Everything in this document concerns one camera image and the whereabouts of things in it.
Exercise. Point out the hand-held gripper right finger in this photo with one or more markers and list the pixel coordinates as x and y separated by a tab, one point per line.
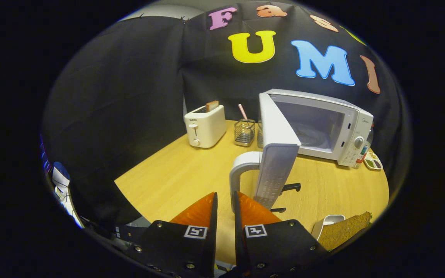
236	216

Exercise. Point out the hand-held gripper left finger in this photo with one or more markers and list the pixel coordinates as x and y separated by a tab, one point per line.
214	212

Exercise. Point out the white microwave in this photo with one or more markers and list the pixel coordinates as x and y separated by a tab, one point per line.
280	135

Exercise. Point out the brown bread lettuce sandwich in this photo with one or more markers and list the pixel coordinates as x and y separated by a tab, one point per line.
342	231

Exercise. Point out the white toaster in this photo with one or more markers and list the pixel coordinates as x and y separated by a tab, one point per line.
207	129

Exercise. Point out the small white plate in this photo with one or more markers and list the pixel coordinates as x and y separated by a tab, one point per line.
325	222

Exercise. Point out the pink utensil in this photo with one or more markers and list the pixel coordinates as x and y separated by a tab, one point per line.
242	112

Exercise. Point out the brown toast slice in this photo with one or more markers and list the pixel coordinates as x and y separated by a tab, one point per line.
212	105

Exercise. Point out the clear water bottle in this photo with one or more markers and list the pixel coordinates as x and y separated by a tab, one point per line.
364	152

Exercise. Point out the black backdrop cloth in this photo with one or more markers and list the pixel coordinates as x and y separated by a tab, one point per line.
129	96

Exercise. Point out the white divided bean dish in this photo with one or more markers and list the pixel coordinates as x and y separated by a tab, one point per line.
373	162

